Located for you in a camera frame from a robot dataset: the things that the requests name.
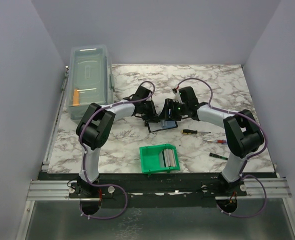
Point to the black yellow screwdriver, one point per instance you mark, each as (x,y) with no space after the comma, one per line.
(194,132)

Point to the black leather card holder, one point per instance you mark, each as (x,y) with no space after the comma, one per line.
(156,126)

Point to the red blue screwdriver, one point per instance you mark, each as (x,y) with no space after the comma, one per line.
(216,141)

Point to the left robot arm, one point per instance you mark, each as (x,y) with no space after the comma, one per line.
(94,128)

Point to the green plastic bin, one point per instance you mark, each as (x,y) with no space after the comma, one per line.
(150,162)

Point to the clear plastic storage box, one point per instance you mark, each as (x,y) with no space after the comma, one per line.
(90,71)

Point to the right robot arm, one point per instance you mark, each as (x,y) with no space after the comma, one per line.
(242,132)

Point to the orange tool in box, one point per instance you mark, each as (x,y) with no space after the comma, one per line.
(76,98)

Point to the stack of silver cards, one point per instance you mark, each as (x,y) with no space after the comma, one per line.
(167,158)

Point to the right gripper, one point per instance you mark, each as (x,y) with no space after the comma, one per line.
(169,104)

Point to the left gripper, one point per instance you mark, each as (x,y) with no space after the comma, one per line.
(153,115)

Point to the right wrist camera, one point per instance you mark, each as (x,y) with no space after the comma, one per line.
(177,96)

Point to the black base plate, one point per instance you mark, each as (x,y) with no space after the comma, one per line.
(152,191)

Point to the black green screwdriver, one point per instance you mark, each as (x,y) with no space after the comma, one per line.
(217,156)

